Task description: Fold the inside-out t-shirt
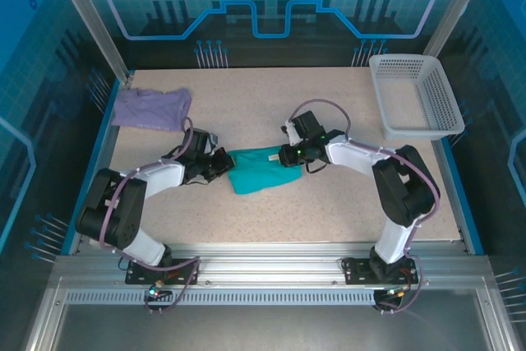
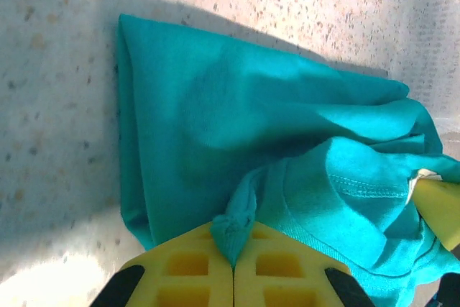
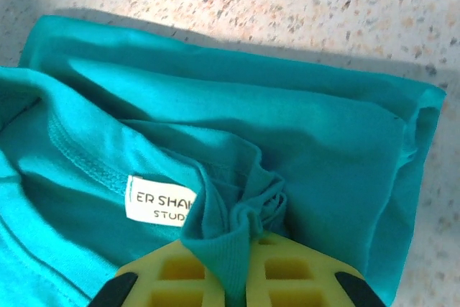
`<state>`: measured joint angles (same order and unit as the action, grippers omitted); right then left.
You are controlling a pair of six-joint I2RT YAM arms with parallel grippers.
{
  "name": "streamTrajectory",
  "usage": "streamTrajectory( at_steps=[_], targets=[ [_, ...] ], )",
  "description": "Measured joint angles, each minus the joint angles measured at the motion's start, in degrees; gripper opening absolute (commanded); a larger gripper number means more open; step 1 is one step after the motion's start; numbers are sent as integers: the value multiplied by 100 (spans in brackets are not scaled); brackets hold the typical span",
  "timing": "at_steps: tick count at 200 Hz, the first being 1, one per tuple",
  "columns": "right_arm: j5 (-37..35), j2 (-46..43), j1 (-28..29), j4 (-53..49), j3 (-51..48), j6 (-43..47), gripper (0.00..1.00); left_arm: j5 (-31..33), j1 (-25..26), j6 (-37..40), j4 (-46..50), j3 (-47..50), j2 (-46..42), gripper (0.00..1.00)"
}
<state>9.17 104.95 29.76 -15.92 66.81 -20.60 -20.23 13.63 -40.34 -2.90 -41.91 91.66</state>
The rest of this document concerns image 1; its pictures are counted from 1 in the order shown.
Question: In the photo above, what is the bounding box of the teal t-shirt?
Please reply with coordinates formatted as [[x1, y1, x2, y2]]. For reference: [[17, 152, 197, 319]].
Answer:
[[227, 145, 303, 196]]

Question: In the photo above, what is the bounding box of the folded purple t-shirt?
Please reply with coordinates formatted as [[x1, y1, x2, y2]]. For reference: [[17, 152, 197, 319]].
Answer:
[[110, 87, 193, 130]]

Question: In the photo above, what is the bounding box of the white perforated plastic basket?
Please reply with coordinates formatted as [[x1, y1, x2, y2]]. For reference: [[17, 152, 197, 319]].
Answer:
[[368, 53, 467, 141]]

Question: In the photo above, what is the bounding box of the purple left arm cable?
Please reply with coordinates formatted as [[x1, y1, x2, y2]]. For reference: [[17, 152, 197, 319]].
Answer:
[[99, 116, 195, 253]]

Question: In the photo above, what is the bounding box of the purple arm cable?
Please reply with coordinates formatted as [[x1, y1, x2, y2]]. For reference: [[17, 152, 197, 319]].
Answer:
[[289, 98, 441, 256], [99, 116, 195, 253]]

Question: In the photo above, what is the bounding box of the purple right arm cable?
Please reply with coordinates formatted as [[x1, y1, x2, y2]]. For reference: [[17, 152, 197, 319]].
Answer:
[[289, 98, 441, 256]]

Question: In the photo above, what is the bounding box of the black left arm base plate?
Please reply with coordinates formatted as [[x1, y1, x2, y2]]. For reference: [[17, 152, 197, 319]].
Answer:
[[124, 258, 201, 286]]

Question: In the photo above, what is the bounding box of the aluminium mounting rail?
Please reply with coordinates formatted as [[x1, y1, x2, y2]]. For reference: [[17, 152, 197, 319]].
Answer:
[[55, 242, 492, 286]]

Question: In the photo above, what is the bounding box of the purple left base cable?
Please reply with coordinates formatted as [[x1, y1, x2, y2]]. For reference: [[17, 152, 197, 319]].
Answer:
[[135, 259, 202, 316]]

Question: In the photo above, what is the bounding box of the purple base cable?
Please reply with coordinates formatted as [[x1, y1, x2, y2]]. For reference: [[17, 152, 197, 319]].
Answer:
[[374, 256, 423, 316], [135, 259, 202, 316]]

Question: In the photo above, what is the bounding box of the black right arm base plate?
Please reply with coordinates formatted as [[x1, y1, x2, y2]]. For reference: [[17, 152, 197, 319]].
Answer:
[[342, 256, 424, 285]]

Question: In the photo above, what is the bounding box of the slotted grey cable duct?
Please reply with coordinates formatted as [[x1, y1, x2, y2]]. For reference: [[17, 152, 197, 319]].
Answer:
[[61, 288, 391, 307]]

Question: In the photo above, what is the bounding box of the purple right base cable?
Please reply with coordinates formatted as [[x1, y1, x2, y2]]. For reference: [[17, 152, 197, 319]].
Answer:
[[374, 256, 423, 316]]

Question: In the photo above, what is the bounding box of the aluminium frame post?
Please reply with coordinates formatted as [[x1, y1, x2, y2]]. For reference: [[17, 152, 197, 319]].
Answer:
[[422, 0, 496, 65], [44, 0, 136, 90]]

